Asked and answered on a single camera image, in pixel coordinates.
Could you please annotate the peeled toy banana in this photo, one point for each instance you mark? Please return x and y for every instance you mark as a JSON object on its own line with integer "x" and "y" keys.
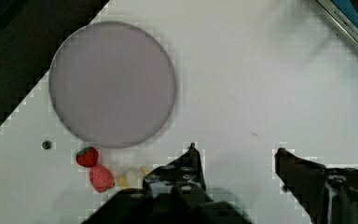
{"x": 133, "y": 177}

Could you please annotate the pink toy strawberry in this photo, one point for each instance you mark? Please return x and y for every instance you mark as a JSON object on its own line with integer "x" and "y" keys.
{"x": 101, "y": 178}

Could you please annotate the round grey plate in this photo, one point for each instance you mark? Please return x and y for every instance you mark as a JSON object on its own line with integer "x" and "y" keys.
{"x": 112, "y": 84}

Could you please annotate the red toy strawberry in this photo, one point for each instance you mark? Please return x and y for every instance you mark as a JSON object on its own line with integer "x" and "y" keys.
{"x": 87, "y": 157}

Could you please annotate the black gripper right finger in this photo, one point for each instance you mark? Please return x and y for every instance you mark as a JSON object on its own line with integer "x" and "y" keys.
{"x": 328, "y": 195}

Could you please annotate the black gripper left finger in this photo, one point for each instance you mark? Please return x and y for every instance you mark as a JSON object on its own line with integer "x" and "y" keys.
{"x": 170, "y": 194}

